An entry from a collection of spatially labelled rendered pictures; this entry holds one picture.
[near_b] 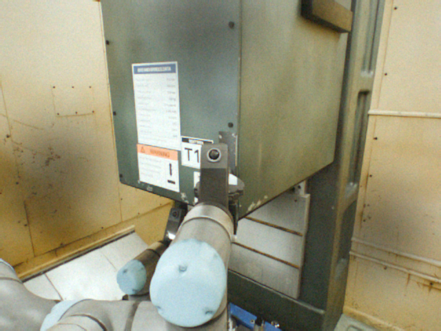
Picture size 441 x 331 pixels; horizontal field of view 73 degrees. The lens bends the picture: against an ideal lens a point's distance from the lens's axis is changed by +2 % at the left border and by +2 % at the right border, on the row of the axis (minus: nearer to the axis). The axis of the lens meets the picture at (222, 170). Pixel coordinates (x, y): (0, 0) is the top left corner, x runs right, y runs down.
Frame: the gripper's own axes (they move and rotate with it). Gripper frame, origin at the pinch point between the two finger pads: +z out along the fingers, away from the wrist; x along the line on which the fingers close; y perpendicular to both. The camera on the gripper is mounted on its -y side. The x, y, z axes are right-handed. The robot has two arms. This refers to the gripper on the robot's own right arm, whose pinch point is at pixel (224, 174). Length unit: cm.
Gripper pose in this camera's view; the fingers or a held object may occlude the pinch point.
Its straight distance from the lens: 62.2
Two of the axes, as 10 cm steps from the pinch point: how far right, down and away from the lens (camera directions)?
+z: 1.3, -2.8, 9.5
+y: 0.0, 9.6, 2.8
